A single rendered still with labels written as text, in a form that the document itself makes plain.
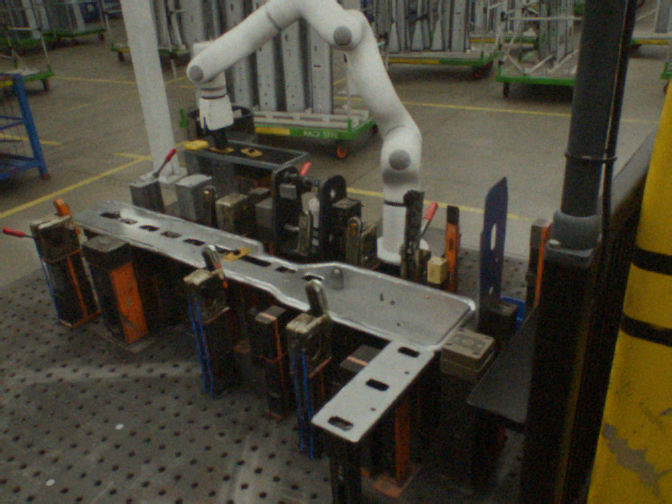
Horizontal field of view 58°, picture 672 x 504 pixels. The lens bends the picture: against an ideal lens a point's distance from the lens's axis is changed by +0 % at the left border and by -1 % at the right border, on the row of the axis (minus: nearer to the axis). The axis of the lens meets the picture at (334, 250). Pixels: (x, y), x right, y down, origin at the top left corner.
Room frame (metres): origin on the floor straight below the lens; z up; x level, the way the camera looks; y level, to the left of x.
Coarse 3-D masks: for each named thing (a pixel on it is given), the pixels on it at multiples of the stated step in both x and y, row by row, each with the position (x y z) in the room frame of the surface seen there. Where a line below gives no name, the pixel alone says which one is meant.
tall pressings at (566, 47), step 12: (540, 0) 7.72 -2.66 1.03; (564, 0) 7.84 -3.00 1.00; (540, 12) 7.72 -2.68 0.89; (552, 12) 8.21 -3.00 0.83; (564, 12) 7.91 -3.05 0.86; (540, 24) 7.72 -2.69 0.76; (552, 24) 8.22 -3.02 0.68; (564, 24) 7.85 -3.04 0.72; (540, 36) 7.71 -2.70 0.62; (564, 36) 7.88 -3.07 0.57; (540, 48) 7.71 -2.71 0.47; (552, 48) 8.26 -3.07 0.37; (564, 48) 7.90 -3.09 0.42; (540, 60) 7.76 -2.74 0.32
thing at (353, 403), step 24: (384, 360) 0.97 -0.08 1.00; (408, 360) 0.96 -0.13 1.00; (432, 360) 0.97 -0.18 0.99; (360, 384) 0.90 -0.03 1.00; (408, 384) 0.89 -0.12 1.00; (336, 408) 0.84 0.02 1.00; (360, 408) 0.84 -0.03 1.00; (384, 408) 0.83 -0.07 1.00; (336, 432) 0.78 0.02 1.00; (360, 432) 0.78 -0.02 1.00
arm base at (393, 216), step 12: (384, 204) 1.82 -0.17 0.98; (384, 216) 1.83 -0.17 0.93; (396, 216) 1.79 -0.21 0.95; (384, 228) 1.83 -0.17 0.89; (396, 228) 1.79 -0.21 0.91; (384, 240) 1.83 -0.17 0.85; (396, 240) 1.79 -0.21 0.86; (420, 240) 1.88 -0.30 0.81; (384, 252) 1.81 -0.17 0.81; (396, 252) 1.79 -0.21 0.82
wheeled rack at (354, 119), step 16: (160, 0) 6.05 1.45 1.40; (384, 0) 6.04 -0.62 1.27; (384, 16) 6.05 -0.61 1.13; (384, 32) 6.05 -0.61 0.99; (336, 64) 6.24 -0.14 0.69; (176, 80) 6.04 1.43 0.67; (256, 112) 6.04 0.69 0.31; (272, 112) 5.97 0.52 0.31; (336, 112) 5.90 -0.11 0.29; (352, 112) 5.83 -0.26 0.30; (368, 112) 5.73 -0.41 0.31; (256, 128) 5.62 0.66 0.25; (272, 128) 5.54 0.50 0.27; (288, 128) 5.48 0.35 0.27; (304, 128) 5.43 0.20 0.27; (320, 128) 5.39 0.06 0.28; (336, 128) 5.34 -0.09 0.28; (352, 128) 5.28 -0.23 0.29; (368, 128) 5.51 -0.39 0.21; (272, 144) 5.77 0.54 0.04; (336, 144) 5.29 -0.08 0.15
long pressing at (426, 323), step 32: (96, 224) 1.77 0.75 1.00; (160, 224) 1.73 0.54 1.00; (192, 224) 1.71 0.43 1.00; (192, 256) 1.49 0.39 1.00; (256, 256) 1.47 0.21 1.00; (288, 288) 1.28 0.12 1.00; (352, 288) 1.26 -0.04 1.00; (384, 288) 1.25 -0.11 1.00; (416, 288) 1.24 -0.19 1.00; (352, 320) 1.12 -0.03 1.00; (384, 320) 1.11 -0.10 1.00; (416, 320) 1.10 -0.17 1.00; (448, 320) 1.10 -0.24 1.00
